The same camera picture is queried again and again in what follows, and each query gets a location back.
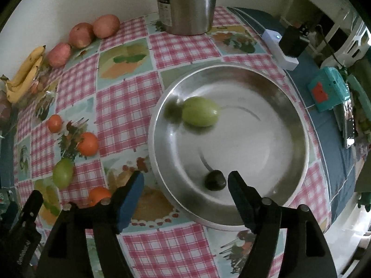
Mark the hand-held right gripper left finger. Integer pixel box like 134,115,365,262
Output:
38,170,145,278

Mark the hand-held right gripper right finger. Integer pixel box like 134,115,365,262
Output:
227,171,338,278

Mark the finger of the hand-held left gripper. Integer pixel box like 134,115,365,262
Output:
19,190,44,232

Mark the dark avocado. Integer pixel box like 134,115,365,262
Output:
205,170,227,192

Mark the green mango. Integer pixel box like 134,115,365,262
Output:
181,96,220,127
52,158,74,188

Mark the steel bowl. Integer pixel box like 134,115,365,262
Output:
148,63,310,231

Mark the small orange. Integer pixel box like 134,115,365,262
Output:
47,114,63,133

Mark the checkered printed tablecloth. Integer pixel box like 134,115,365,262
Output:
13,6,332,278

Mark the glass fruit dish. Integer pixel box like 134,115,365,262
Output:
29,64,58,122

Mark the blue cloth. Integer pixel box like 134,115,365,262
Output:
232,6,357,226

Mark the shiny packet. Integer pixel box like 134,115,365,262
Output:
333,98,357,148

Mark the bunch of yellow bananas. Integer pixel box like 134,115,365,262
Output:
1,45,47,104

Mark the teal box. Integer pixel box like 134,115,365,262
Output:
307,66,351,113

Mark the white power strip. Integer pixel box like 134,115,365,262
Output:
262,29,299,70

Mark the black power adapter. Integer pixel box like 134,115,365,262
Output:
279,25,309,58

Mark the red potato middle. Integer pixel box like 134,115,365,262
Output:
69,22,95,49

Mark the red potato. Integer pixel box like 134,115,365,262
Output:
93,14,120,39
69,22,95,49

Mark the red potato right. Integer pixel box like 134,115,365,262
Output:
93,14,120,39

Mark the steel thermos jug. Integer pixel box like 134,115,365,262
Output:
154,0,234,35

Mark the black cable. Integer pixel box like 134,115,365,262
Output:
314,25,348,70

